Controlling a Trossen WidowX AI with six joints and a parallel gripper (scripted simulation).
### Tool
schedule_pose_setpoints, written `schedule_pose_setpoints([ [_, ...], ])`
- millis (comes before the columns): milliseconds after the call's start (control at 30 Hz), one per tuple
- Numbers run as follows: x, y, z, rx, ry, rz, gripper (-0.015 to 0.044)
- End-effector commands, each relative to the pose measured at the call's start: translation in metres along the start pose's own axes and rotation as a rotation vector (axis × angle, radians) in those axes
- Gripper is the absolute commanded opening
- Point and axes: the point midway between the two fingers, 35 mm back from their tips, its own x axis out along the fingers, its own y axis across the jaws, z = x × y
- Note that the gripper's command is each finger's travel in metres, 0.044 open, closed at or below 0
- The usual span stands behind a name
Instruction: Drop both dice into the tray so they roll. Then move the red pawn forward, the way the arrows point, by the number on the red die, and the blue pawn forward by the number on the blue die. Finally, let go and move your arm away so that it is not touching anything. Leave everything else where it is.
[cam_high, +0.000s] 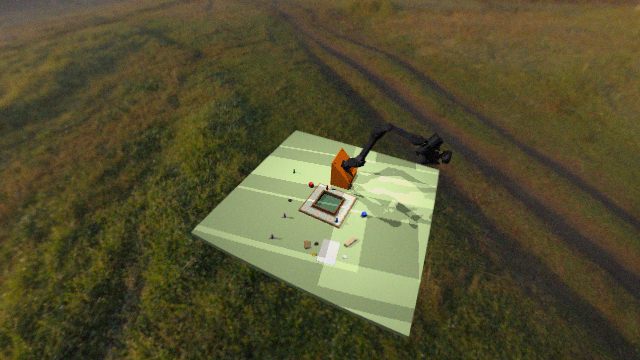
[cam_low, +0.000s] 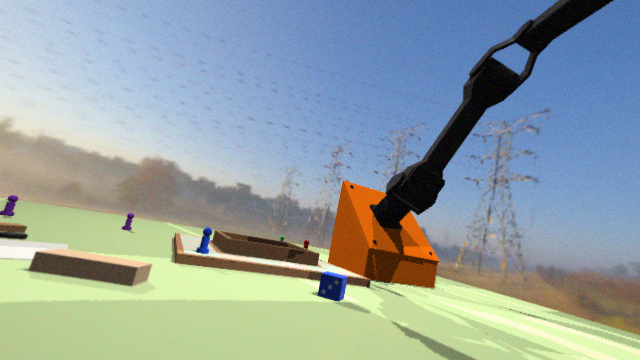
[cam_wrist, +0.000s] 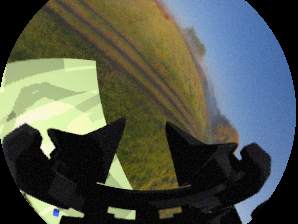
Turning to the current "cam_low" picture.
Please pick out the purple pawn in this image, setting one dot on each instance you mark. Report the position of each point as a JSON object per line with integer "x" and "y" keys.
{"x": 127, "y": 225}
{"x": 8, "y": 210}

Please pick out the blue pawn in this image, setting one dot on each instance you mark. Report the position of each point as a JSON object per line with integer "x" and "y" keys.
{"x": 205, "y": 241}

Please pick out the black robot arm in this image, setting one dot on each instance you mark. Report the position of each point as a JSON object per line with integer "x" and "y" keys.
{"x": 490, "y": 82}

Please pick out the blue die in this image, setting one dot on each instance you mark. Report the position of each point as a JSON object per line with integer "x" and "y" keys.
{"x": 332, "y": 286}

